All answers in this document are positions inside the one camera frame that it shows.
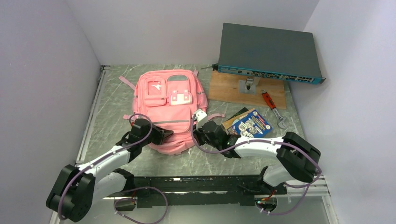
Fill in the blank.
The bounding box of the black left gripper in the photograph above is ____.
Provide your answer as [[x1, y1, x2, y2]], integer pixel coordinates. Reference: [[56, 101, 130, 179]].
[[140, 122, 172, 146]]

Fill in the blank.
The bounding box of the pink student backpack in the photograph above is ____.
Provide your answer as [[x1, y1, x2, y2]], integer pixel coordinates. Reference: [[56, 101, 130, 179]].
[[119, 69, 208, 155]]

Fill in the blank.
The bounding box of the blue sticker book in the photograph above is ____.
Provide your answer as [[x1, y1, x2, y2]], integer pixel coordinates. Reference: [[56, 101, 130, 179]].
[[227, 109, 273, 138]]

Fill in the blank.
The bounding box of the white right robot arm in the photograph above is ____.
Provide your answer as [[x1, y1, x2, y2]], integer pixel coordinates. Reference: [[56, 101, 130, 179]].
[[190, 121, 322, 194]]

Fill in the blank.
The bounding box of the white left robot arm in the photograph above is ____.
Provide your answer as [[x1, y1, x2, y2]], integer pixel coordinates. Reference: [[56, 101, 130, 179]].
[[46, 119, 174, 222]]

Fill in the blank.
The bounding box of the wooden board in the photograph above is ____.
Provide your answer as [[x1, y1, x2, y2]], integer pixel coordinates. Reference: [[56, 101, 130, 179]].
[[207, 71, 286, 109]]

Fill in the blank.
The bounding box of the orange adjustable wrench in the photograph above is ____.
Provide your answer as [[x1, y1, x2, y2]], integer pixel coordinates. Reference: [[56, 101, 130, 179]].
[[261, 90, 287, 129]]

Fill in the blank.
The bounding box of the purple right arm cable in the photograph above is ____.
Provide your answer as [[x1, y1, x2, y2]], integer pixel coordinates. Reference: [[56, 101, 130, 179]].
[[190, 116, 322, 217]]

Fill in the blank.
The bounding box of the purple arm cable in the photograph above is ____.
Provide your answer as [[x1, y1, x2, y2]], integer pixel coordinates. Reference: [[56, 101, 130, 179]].
[[190, 116, 322, 217], [57, 113, 153, 221]]

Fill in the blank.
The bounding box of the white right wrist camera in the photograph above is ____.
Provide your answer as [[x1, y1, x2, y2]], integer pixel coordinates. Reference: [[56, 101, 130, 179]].
[[192, 109, 208, 130]]

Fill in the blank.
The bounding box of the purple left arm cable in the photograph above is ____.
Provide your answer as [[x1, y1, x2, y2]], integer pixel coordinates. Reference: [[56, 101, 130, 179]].
[[57, 113, 153, 221]]

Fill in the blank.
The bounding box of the grey metal bracket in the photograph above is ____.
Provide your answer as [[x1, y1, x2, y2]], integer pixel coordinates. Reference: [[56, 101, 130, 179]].
[[238, 77, 260, 95]]

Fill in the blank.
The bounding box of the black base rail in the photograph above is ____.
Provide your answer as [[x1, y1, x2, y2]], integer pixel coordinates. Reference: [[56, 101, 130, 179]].
[[112, 175, 287, 208]]

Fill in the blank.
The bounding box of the blue network switch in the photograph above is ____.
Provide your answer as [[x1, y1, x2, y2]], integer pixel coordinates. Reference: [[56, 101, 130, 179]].
[[213, 23, 325, 84]]

